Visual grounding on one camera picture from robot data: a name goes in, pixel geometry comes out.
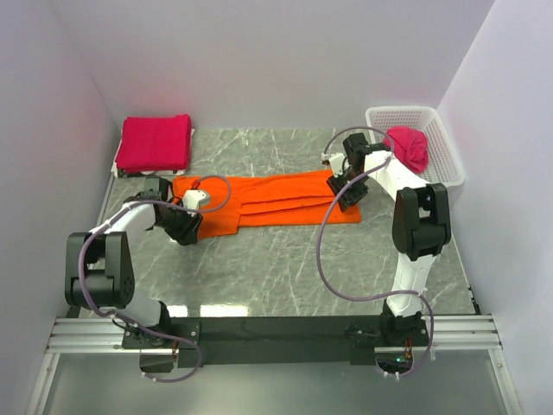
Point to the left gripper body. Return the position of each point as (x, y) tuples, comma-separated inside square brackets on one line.
[(186, 227)]

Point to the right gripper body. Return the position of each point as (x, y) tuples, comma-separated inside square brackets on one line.
[(349, 193)]

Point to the orange t shirt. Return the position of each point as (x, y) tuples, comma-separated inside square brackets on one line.
[(282, 200)]

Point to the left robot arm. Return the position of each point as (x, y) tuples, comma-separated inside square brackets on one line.
[(100, 259)]

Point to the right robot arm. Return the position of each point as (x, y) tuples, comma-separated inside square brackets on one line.
[(420, 223)]

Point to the crumpled crimson t shirt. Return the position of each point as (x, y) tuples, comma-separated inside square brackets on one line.
[(410, 148)]

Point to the folded crimson t shirt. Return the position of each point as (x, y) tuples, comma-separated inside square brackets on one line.
[(154, 144)]

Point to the white plastic basket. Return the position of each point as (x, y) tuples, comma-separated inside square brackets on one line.
[(444, 165)]

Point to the black base beam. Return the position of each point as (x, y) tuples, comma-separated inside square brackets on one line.
[(283, 339)]

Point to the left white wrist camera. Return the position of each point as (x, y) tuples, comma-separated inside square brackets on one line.
[(195, 199)]

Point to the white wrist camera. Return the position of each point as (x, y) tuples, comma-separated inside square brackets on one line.
[(336, 162), (195, 199)]

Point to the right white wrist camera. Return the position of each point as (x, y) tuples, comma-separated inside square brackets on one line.
[(336, 162)]

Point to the aluminium rail frame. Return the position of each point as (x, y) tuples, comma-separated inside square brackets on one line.
[(85, 371)]

